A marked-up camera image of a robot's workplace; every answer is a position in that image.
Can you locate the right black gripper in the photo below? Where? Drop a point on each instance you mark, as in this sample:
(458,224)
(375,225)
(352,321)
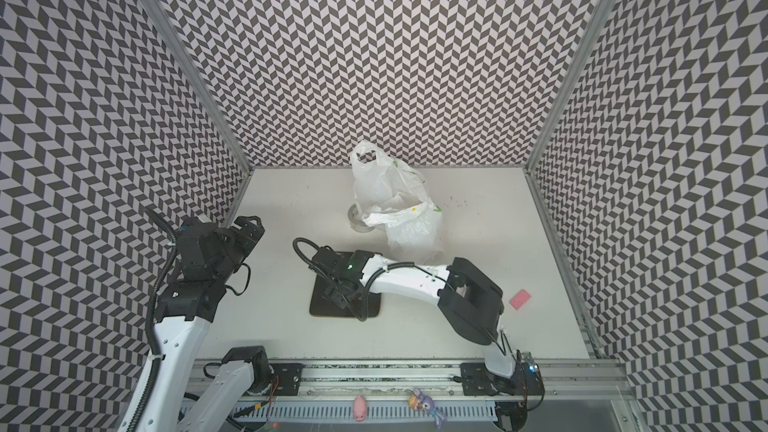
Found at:
(339,291)

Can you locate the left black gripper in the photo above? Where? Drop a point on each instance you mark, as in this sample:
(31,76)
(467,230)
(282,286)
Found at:
(246,243)

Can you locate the white plastic bag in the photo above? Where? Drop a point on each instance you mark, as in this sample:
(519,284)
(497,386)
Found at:
(392,196)

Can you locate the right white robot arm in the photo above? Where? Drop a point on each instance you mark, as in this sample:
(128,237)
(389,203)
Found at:
(468,299)

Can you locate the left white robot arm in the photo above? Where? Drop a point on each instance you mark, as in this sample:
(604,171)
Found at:
(182,306)

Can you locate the black square mat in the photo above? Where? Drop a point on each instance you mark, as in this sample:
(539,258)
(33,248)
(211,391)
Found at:
(342,303)

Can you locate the pink toy figure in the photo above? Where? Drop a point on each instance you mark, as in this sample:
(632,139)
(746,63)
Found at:
(359,409)

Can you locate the purple toy figure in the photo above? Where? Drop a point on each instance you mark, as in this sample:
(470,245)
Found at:
(422,402)

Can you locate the pink eraser block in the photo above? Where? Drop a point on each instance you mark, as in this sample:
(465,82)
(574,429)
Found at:
(521,298)

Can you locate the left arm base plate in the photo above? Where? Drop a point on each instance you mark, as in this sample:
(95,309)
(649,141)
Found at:
(286,378)

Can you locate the aluminium front rail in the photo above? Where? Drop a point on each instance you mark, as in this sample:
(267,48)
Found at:
(564,379)

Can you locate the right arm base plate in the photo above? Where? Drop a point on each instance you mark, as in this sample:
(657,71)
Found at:
(476,380)

